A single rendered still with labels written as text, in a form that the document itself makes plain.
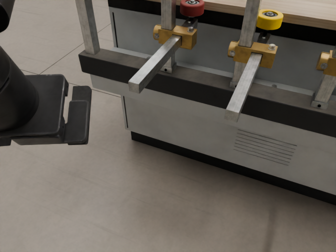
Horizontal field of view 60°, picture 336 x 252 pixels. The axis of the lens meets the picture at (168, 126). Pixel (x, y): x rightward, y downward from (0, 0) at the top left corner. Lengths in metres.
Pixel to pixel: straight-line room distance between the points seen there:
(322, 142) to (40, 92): 0.94
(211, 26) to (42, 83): 0.90
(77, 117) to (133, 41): 1.04
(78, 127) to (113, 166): 1.35
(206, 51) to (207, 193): 0.72
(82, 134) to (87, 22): 0.85
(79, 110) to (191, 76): 0.74
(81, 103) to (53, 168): 1.42
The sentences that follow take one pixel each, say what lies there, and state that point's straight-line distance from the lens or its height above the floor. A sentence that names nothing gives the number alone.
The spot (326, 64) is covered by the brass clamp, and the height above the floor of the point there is 0.85.
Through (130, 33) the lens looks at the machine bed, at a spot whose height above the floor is 0.70.
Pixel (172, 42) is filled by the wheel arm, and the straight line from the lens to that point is 0.91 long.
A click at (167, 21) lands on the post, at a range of 0.96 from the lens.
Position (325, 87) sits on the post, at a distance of 0.95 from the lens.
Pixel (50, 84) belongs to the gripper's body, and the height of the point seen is 1.09.
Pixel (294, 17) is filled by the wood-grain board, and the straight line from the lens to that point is 1.04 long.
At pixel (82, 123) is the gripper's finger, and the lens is 0.31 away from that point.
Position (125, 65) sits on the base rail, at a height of 0.70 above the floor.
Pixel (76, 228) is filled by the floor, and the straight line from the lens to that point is 1.48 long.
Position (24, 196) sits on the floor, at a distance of 1.67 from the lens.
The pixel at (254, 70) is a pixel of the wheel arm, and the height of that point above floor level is 0.84.
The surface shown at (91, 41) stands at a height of 0.76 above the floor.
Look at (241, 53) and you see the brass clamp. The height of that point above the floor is 0.83.
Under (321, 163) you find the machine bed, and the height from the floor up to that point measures 0.27.
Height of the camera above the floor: 1.25
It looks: 42 degrees down
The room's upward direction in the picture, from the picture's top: straight up
